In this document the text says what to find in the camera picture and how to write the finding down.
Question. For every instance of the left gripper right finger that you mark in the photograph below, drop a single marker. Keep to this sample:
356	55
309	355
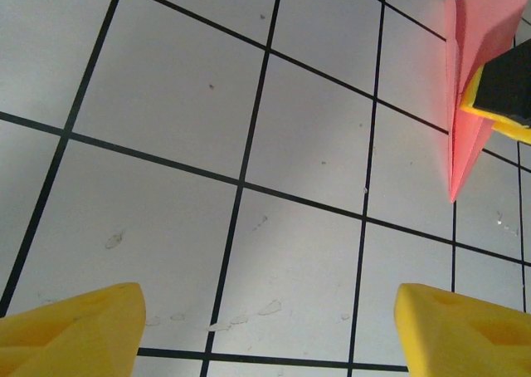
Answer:
464	339

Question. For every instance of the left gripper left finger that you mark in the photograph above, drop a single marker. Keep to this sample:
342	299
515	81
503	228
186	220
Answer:
74	335

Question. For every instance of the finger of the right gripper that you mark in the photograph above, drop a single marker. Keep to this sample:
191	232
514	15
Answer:
516	135
506	86

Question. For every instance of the pink paper sheet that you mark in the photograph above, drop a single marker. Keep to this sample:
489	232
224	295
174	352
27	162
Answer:
464	40

